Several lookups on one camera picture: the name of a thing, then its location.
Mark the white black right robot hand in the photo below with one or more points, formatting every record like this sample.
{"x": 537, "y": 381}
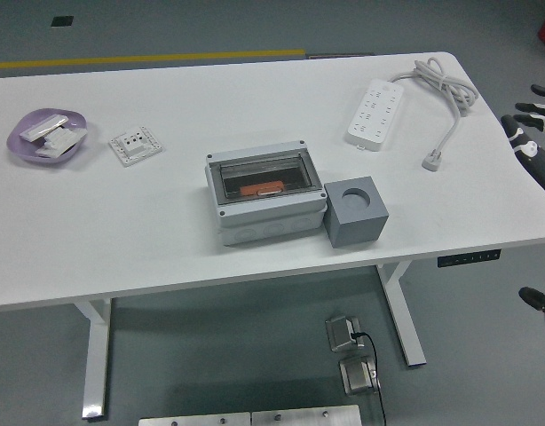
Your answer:
{"x": 536, "y": 153}

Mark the grey enclosure box clear lid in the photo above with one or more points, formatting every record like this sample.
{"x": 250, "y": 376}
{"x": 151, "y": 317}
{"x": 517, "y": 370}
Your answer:
{"x": 268, "y": 217}

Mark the orange cylinder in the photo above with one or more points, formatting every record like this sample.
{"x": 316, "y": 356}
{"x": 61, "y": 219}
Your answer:
{"x": 255, "y": 190}

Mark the grey cube with round recess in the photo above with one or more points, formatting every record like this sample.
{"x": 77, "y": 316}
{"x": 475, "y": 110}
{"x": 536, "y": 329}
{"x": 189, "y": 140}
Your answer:
{"x": 357, "y": 226}

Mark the metal floor socket box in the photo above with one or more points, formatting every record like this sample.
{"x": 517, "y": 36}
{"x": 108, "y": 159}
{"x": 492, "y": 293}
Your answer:
{"x": 359, "y": 377}
{"x": 341, "y": 333}

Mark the black table control panel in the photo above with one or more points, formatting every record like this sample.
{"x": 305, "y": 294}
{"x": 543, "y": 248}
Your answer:
{"x": 470, "y": 258}

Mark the white power strip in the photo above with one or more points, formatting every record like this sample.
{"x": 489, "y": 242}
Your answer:
{"x": 374, "y": 113}

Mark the white table leg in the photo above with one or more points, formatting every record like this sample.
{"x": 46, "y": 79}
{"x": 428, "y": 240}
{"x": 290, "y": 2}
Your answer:
{"x": 97, "y": 355}
{"x": 401, "y": 319}

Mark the dark flat floor strip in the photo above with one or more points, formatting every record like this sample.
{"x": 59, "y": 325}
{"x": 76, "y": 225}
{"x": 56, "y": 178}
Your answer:
{"x": 339, "y": 56}

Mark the silver metal plate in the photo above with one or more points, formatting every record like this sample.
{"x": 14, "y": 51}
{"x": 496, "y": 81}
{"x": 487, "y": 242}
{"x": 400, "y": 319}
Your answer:
{"x": 305, "y": 417}
{"x": 192, "y": 420}

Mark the yellow floor tape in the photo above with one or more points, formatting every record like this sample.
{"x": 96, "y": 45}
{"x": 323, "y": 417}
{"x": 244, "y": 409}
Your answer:
{"x": 144, "y": 58}

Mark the white plastic part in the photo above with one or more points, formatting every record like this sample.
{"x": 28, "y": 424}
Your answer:
{"x": 48, "y": 152}
{"x": 66, "y": 136}

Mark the black square floor cover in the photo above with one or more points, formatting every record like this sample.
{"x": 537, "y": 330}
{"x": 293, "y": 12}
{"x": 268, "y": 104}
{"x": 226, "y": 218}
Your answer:
{"x": 62, "y": 21}

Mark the purple plate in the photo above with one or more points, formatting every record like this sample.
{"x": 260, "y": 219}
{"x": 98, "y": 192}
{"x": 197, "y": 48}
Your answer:
{"x": 21, "y": 148}

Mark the white wall socket panel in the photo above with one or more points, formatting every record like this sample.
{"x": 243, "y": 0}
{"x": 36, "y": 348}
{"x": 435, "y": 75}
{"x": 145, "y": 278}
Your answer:
{"x": 135, "y": 145}

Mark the long white rail piece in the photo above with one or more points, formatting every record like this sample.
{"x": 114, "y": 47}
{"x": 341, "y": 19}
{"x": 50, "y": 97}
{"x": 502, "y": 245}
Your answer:
{"x": 44, "y": 126}

